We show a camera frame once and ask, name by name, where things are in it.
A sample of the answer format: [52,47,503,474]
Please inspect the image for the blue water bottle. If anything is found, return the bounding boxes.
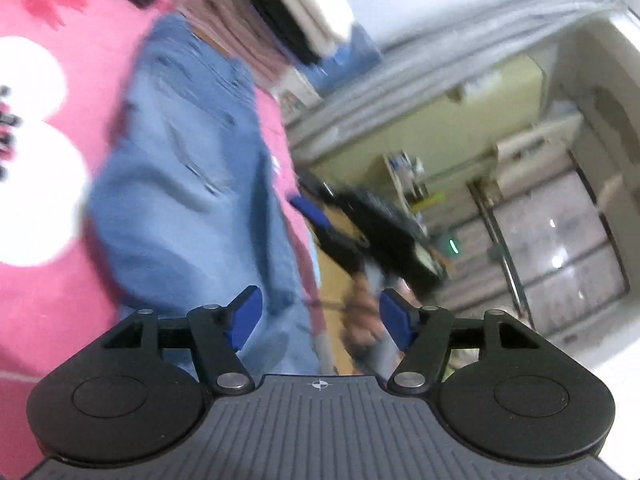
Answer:
[300,24,382,96]

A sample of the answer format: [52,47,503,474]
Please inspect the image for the white water dispenser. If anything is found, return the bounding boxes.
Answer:
[271,67,322,125]

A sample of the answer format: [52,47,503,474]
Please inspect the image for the black folded garment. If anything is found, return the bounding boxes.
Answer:
[250,0,320,65]

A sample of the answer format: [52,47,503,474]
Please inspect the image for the pink patterned folded garment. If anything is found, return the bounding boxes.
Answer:
[175,0,290,90]

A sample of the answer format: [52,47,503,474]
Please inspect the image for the blue denim jeans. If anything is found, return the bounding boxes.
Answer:
[88,14,322,376]

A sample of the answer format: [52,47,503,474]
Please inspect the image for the grey curtain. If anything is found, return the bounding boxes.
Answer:
[288,0,624,162]

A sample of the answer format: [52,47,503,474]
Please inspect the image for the cluttered side table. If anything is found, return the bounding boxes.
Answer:
[383,151,445,231]

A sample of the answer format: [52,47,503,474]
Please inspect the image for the pink floral bed blanket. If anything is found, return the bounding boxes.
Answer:
[0,0,321,478]

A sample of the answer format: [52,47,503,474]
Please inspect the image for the person's right hand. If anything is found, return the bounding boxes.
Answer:
[341,273,386,358]

